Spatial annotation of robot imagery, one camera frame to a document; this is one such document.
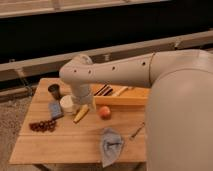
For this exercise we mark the dark brown cup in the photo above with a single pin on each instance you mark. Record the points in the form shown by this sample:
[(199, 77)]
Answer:
[(54, 90)]

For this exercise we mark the yellow plastic tray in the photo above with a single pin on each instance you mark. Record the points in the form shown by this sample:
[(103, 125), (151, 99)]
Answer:
[(135, 96)]

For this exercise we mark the yellow banana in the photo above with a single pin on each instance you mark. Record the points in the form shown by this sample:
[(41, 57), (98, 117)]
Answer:
[(82, 112)]

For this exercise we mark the light blue cloth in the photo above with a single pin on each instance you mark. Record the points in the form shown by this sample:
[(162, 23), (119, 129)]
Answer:
[(111, 145)]

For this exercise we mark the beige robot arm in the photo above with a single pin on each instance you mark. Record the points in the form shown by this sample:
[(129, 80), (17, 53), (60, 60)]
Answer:
[(179, 110)]

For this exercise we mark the bunch of red grapes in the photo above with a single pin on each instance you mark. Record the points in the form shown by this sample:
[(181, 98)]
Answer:
[(42, 126)]

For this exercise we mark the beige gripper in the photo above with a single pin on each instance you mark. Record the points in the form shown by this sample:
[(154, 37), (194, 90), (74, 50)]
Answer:
[(81, 94)]

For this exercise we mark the utensils in tray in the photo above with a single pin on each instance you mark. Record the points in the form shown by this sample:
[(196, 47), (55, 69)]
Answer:
[(107, 90)]

